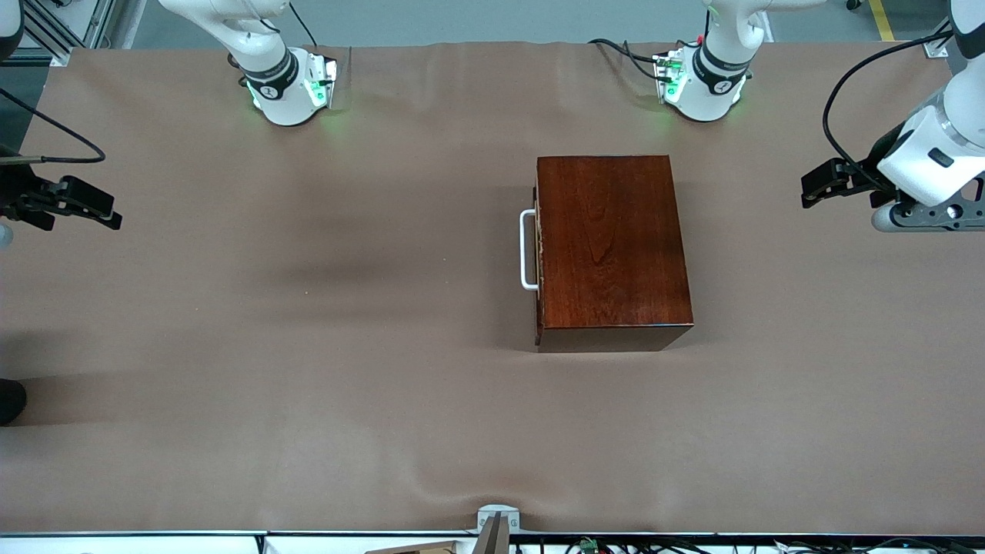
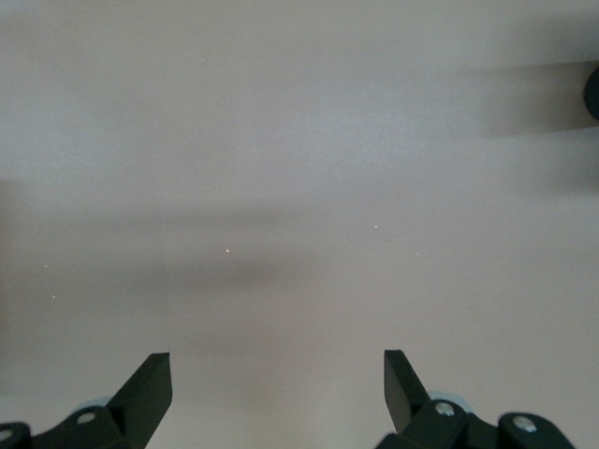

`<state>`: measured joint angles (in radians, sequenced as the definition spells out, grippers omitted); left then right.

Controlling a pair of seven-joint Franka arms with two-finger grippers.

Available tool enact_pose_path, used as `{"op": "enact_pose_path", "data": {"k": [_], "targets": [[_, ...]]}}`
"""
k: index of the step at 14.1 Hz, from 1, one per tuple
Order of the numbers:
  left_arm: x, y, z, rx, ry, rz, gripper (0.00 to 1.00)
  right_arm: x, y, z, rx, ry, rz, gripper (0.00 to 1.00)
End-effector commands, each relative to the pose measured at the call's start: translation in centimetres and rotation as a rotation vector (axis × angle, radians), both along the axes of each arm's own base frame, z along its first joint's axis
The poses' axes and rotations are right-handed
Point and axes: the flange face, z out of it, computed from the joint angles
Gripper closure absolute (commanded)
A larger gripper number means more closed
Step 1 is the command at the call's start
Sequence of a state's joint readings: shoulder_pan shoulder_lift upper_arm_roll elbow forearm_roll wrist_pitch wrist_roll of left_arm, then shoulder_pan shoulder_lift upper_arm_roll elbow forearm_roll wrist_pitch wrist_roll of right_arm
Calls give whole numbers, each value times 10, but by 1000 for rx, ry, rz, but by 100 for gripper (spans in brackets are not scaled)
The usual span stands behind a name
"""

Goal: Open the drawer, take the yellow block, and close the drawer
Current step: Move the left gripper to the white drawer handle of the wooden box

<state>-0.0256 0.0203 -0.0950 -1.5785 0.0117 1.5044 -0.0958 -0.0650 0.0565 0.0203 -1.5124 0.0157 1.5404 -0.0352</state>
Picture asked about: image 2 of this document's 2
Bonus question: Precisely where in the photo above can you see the table cover sheet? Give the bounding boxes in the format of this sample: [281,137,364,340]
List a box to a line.
[0,0,599,449]

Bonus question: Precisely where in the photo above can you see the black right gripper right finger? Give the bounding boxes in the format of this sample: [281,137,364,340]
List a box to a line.
[373,349,575,449]

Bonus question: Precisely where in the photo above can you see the black round object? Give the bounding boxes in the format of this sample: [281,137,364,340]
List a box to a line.
[582,65,599,121]

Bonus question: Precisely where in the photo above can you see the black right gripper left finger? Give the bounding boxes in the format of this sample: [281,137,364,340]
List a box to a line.
[0,353,173,449]

